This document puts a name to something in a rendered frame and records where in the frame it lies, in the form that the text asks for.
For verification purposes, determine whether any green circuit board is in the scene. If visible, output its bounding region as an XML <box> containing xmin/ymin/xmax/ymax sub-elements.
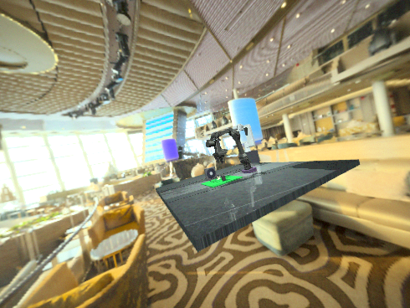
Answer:
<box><xmin>201</xmin><ymin>176</ymin><xmax>242</xmax><ymax>187</ymax></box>

